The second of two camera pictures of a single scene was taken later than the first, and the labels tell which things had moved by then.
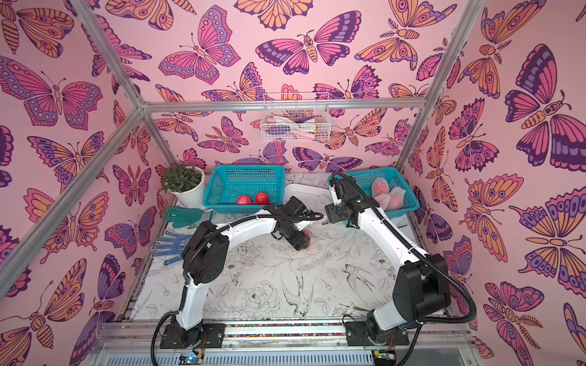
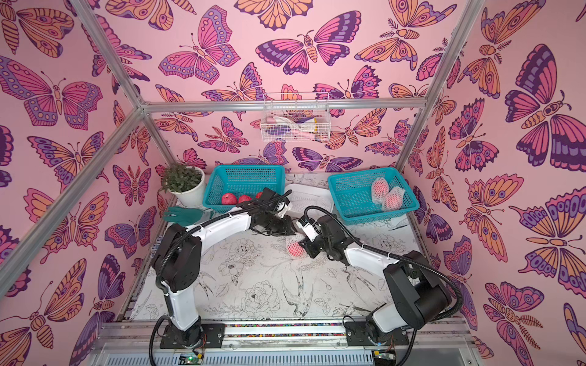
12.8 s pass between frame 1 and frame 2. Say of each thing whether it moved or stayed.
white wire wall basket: stayed
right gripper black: moved
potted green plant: stayed
